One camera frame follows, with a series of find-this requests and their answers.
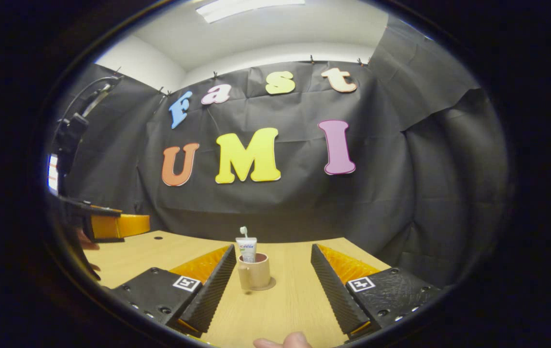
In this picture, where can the wooden desktop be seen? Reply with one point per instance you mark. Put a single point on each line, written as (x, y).
(285, 304)

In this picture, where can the white toothpaste tube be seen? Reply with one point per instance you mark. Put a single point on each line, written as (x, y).
(247, 249)

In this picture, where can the beige cup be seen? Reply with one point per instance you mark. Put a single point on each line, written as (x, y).
(256, 275)

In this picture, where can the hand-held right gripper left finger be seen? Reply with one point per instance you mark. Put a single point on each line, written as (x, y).
(210, 290)

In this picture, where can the round brown coaster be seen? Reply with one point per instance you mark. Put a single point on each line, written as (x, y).
(272, 284)

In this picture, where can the black backdrop cloth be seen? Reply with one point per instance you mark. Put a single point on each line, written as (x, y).
(401, 193)

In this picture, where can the white toothbrush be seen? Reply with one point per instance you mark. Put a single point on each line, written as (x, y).
(244, 232)

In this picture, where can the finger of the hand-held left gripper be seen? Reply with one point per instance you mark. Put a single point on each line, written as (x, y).
(125, 226)
(91, 207)

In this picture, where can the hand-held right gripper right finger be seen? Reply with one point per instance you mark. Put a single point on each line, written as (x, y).
(335, 290)

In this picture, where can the bright monitor screen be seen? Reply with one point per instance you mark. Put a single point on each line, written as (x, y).
(53, 174)

